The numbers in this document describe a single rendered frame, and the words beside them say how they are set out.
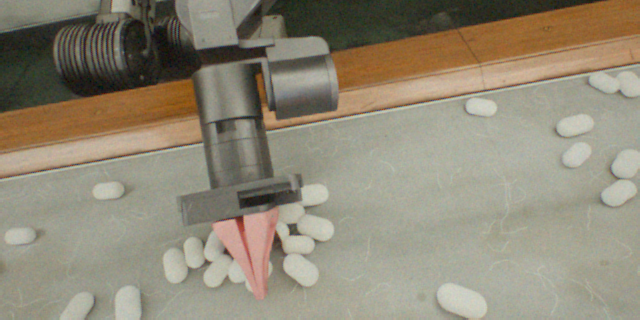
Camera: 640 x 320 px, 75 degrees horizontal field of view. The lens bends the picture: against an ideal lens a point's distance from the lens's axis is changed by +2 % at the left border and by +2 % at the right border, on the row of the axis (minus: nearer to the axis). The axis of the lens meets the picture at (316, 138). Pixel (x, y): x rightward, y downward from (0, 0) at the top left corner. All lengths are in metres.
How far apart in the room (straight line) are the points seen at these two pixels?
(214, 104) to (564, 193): 0.34
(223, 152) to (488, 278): 0.25
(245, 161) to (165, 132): 0.23
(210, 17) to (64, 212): 0.31
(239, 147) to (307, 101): 0.07
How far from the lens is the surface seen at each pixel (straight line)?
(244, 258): 0.36
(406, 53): 0.58
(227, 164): 0.35
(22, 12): 2.85
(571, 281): 0.43
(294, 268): 0.39
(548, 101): 0.57
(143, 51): 0.79
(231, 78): 0.36
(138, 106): 0.62
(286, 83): 0.36
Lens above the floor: 1.10
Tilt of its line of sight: 45 degrees down
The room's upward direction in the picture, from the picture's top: 12 degrees counter-clockwise
